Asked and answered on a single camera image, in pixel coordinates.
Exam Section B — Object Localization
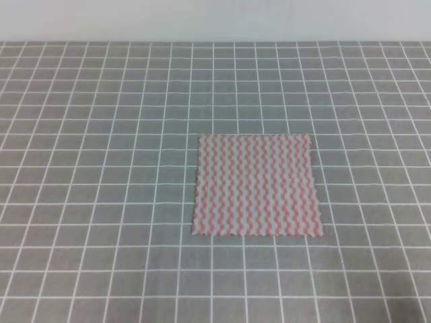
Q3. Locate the pink white wavy striped towel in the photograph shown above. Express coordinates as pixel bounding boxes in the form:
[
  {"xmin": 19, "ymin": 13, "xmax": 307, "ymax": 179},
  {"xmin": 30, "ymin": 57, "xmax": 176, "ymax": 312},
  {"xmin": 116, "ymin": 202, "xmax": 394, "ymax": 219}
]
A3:
[{"xmin": 191, "ymin": 134, "xmax": 323, "ymax": 237}]

